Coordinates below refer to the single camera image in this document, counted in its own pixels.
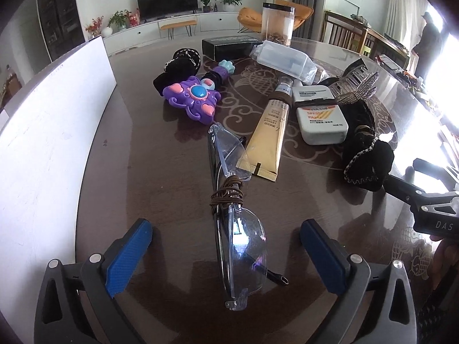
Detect clear safety glasses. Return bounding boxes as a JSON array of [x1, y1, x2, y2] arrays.
[[207, 122, 288, 311]]

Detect white television cabinet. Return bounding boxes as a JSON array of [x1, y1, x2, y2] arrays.
[[102, 10, 249, 57]]

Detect clear jar with black lid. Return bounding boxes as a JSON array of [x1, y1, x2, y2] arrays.
[[260, 2, 295, 47]]

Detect dark display cabinet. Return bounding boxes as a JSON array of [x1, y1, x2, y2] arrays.
[[36, 0, 85, 62]]

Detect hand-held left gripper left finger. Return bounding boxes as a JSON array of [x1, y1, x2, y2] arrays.
[[33, 218, 155, 344]]

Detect red flowers in white vase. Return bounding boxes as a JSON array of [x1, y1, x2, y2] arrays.
[[85, 16, 105, 39]]

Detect black television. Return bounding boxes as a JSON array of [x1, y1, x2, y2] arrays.
[[136, 0, 199, 21]]

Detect orange lounge chair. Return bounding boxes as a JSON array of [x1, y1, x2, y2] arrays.
[[237, 0, 315, 37]]

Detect bushy green potted plant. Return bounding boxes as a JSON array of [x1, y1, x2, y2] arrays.
[[107, 9, 132, 31]]

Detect person's right hand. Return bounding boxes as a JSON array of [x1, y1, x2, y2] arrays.
[[432, 236, 459, 284]]

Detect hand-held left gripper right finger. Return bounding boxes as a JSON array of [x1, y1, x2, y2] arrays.
[[299, 218, 418, 344]]

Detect white board panel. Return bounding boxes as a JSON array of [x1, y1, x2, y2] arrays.
[[0, 36, 118, 344]]

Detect purple butterfly toy wand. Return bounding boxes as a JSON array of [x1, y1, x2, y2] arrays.
[[162, 60, 236, 126]]

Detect white sunscreen bottle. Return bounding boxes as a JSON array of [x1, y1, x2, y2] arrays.
[[296, 103, 349, 146]]

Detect black velvet bow hair clip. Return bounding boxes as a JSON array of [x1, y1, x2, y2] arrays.
[[342, 98, 395, 192], [153, 48, 203, 99]]

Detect clear plastic bag packet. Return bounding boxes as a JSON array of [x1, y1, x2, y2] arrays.
[[250, 41, 319, 87]]

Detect wooden bench with metal legs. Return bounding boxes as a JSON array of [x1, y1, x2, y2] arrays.
[[158, 18, 199, 39]]

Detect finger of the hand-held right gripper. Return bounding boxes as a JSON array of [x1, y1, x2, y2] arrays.
[[383, 174, 459, 206], [412, 158, 459, 189]]

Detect small white box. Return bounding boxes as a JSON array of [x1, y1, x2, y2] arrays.
[[291, 85, 335, 107]]

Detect gold cream tube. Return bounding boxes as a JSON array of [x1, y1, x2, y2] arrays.
[[237, 75, 293, 182]]

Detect wooden dining chair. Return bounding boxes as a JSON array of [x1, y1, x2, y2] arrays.
[[320, 10, 369, 54]]

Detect silver claw hair clip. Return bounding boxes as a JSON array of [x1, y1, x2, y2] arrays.
[[327, 61, 380, 107]]

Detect black rectangular box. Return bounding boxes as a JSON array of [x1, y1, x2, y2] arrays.
[[201, 35, 265, 62]]

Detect dark flat tray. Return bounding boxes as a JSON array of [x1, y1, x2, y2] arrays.
[[374, 54, 410, 71]]

